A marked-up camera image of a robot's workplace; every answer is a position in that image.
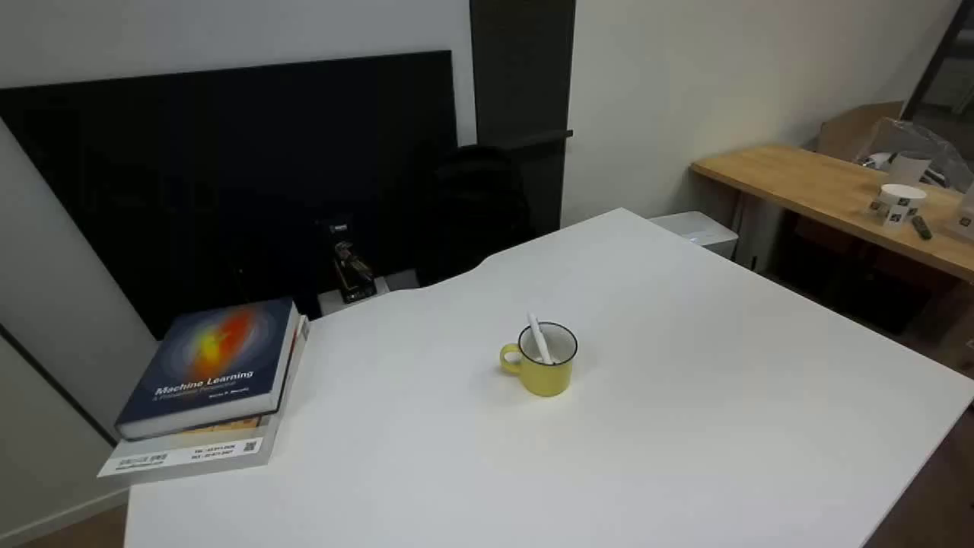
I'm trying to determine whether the clear plastic bag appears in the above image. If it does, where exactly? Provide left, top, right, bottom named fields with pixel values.
left=855, top=115, right=974, bottom=194

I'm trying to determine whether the stack of books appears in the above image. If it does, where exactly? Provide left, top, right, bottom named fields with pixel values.
left=94, top=314, right=311, bottom=481

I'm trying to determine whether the wooden desk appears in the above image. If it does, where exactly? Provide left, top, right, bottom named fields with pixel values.
left=689, top=143, right=974, bottom=287

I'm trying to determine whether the white paper cup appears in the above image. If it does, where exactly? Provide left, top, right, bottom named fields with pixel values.
left=874, top=181, right=929, bottom=229

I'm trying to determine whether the yellow enamel mug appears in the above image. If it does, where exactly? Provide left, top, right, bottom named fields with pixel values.
left=496, top=321, right=580, bottom=401

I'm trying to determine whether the blue hardcover book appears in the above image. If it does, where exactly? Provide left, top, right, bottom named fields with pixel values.
left=113, top=296, right=303, bottom=442

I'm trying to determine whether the dark metal ladder frame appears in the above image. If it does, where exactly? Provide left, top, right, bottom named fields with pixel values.
left=900, top=0, right=974, bottom=124

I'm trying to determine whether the black office chair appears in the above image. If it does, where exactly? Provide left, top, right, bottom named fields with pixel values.
left=421, top=127, right=575, bottom=287

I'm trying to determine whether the white box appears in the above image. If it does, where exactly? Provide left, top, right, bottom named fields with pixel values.
left=647, top=206, right=741, bottom=261

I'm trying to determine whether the dark vertical pillar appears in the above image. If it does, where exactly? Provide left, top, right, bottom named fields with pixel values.
left=465, top=0, right=577, bottom=237

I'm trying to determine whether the white desk leg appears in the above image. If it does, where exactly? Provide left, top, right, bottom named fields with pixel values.
left=726, top=192, right=784, bottom=271

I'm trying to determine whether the brown cardboard box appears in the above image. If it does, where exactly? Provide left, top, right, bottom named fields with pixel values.
left=814, top=97, right=910, bottom=165

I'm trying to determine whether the clear plastic container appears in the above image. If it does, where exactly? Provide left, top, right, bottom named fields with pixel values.
left=950, top=189, right=974, bottom=244

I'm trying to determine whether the small black clamp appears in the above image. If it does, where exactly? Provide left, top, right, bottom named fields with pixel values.
left=313, top=215, right=421, bottom=317

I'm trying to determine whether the large black screen panel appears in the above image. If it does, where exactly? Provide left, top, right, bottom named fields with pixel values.
left=0, top=49, right=459, bottom=345

